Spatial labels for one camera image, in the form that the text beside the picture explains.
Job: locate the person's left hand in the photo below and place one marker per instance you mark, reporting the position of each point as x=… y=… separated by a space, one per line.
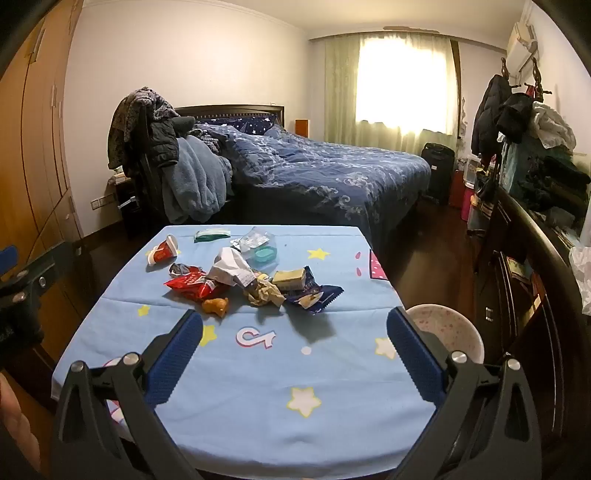
x=18 y=424

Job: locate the blue patterned duvet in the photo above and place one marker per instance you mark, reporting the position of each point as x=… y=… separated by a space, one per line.
x=323 y=175

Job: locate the red paper cup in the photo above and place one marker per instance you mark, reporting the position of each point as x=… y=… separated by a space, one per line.
x=161 y=251

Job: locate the sheer pale green curtain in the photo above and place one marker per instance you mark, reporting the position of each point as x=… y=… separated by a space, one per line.
x=341 y=92

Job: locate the black hanging coat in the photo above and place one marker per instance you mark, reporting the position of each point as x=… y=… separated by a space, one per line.
x=489 y=115

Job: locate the green white tissue packet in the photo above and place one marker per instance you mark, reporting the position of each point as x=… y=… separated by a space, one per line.
x=210 y=234

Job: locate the clear storage box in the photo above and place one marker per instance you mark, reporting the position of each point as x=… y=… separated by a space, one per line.
x=474 y=168

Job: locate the orange peel piece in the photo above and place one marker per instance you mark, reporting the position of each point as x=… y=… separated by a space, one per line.
x=216 y=307

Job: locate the white plastic bag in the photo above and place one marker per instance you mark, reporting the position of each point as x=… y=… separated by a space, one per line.
x=582 y=277

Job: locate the white pink-speckled waste bin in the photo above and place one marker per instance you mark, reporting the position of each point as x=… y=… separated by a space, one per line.
x=455 y=330

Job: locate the pink plastic bin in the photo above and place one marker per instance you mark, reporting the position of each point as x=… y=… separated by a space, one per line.
x=467 y=205

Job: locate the dark padded jacket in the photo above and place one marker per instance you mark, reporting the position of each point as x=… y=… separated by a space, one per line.
x=157 y=134

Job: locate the wall socket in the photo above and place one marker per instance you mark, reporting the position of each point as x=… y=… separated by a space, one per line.
x=101 y=201

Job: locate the grey-blue fleece blanket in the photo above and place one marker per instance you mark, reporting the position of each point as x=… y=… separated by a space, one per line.
x=198 y=180

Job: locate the clear plastic wrapper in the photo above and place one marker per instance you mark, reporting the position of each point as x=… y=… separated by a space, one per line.
x=264 y=255

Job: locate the brown curtain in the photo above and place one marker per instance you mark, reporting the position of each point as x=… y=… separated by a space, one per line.
x=456 y=87

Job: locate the black suitcase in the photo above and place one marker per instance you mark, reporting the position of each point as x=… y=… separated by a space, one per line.
x=437 y=173

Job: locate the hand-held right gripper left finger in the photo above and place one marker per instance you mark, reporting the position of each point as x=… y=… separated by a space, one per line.
x=178 y=355

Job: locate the white air conditioner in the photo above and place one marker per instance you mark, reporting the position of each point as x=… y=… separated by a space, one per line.
x=521 y=39

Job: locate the dark wooden bed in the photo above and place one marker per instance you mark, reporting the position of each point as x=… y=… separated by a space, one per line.
x=231 y=111

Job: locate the pile of dark clothes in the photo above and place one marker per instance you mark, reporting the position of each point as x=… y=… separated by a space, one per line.
x=554 y=184

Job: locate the grey striped wrapper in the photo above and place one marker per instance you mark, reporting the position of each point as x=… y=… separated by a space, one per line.
x=182 y=268

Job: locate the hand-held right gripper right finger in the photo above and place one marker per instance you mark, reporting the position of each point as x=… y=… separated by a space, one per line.
x=411 y=355

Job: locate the red snack wrapper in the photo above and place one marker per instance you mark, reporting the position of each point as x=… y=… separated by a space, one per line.
x=196 y=288

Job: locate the red box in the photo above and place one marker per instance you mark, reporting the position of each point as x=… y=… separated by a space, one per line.
x=458 y=189

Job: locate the navy star pillow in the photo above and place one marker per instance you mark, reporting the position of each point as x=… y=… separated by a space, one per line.
x=240 y=124

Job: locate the dark bedside table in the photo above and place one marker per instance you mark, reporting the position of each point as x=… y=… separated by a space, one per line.
x=127 y=198

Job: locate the books on dresser shelf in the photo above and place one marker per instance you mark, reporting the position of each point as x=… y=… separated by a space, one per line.
x=521 y=277

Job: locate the beige paper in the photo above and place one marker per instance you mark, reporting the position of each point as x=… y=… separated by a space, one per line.
x=265 y=293

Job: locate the white paper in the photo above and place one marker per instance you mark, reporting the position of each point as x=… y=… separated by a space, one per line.
x=231 y=267

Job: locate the dark wooden dresser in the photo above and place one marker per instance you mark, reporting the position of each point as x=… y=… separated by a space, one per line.
x=545 y=286

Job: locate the white crumpled garment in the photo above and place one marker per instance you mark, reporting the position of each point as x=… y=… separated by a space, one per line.
x=551 y=124

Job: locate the black hanging garment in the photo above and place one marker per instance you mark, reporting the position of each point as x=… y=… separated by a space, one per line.
x=515 y=115

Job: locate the blue printed tablecloth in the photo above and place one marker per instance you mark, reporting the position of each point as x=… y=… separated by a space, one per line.
x=258 y=369

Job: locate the wooden wardrobe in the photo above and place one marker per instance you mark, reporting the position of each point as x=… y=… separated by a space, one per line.
x=32 y=161

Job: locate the wall coat rack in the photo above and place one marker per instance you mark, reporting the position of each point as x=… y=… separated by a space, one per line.
x=535 y=81

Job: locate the dark blue snack wrapper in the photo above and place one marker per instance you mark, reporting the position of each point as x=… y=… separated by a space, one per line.
x=318 y=295

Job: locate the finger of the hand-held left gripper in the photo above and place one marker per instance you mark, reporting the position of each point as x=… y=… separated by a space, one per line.
x=44 y=272
x=7 y=261

